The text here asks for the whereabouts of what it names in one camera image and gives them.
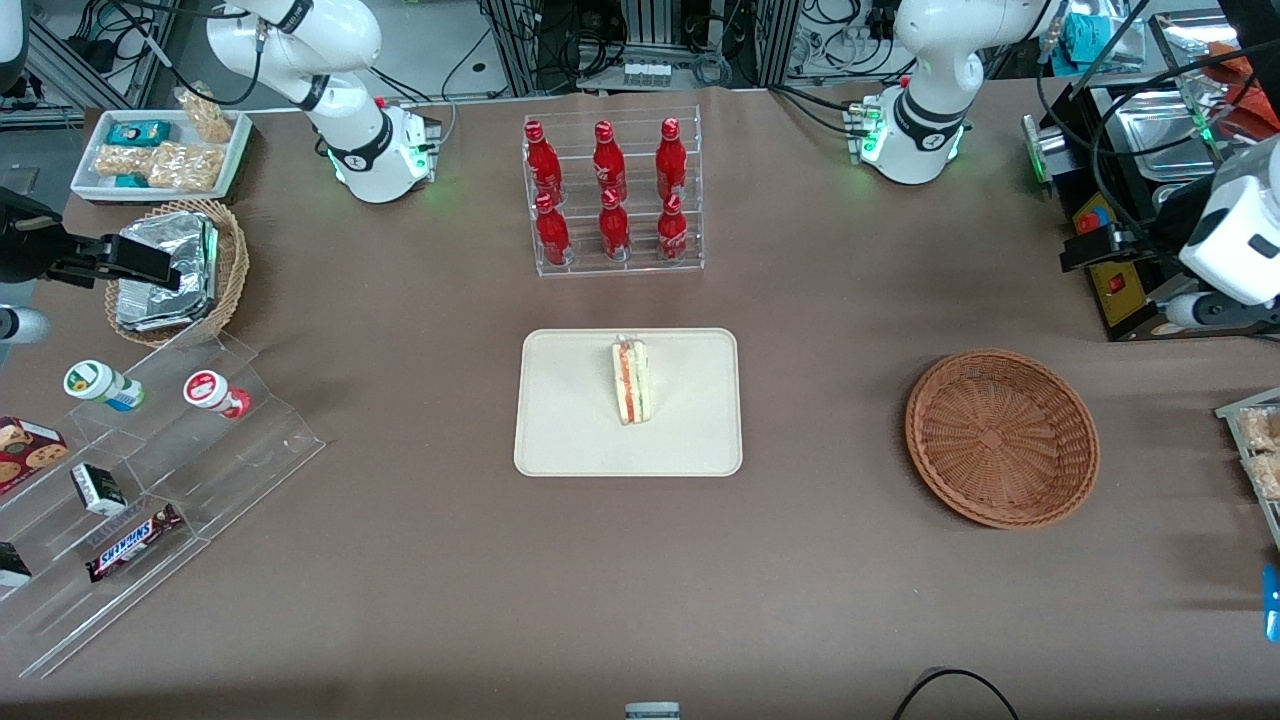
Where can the black small carton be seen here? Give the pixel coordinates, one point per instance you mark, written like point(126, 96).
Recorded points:
point(98, 490)
point(12, 568)

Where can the red cola bottle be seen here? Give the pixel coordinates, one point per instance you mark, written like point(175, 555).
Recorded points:
point(673, 235)
point(672, 160)
point(609, 165)
point(553, 235)
point(543, 165)
point(615, 232)

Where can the green lidded yogurt cup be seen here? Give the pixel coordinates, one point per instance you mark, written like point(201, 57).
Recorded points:
point(95, 385)

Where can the brown round wicker basket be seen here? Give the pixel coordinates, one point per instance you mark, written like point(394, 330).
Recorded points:
point(1000, 440)

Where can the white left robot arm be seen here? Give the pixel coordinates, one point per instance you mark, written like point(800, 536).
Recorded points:
point(930, 110)

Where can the clear acrylic stepped shelf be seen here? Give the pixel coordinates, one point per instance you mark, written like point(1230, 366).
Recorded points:
point(230, 470)

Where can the aluminium foil container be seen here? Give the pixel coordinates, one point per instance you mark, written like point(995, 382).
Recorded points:
point(165, 285)

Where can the white snack tray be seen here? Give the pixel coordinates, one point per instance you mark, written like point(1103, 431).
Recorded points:
point(235, 150)

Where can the clear bag of puffed snacks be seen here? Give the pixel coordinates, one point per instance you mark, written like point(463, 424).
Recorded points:
point(120, 162)
point(185, 167)
point(207, 115)
point(1268, 478)
point(1262, 428)

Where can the blue plastic object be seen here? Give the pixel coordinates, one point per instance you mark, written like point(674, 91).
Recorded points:
point(1272, 605)

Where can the brown Snickers bar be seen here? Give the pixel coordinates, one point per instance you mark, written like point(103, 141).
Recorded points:
point(132, 545)

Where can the orange cloth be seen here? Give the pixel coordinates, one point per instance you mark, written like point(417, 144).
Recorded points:
point(1232, 70)

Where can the light tan wicker basket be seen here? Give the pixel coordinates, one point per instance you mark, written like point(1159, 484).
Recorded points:
point(233, 270)

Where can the grey rimmed snack tray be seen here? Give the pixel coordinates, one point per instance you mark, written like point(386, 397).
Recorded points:
point(1225, 411)

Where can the teal snack box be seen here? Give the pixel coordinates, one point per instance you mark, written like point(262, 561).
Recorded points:
point(130, 181)
point(138, 133)

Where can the white power strip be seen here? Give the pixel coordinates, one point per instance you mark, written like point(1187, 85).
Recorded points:
point(645, 74)

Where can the teal cloth bundle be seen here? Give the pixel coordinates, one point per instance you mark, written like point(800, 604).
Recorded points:
point(1090, 35)

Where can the red lidded yogurt cup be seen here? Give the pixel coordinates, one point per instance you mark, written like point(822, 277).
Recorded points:
point(212, 392)

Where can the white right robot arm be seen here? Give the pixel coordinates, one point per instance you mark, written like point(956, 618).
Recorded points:
point(360, 150)

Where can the steel food pan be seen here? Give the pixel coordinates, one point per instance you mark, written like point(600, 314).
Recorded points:
point(1150, 120)

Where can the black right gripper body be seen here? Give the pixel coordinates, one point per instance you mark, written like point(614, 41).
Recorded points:
point(22, 240)

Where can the cream plastic tray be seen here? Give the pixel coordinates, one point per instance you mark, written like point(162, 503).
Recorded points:
point(570, 410)

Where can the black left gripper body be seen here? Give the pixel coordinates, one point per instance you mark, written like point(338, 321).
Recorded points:
point(1158, 229)

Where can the clear acrylic bottle rack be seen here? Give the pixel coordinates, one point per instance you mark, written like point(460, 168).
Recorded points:
point(640, 268)

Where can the silver metal box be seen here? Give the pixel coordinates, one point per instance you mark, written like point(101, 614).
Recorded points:
point(1040, 150)

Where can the red cookie box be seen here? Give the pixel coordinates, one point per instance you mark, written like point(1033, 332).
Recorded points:
point(30, 450)

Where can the triangle sandwich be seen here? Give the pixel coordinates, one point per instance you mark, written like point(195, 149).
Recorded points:
point(632, 385)

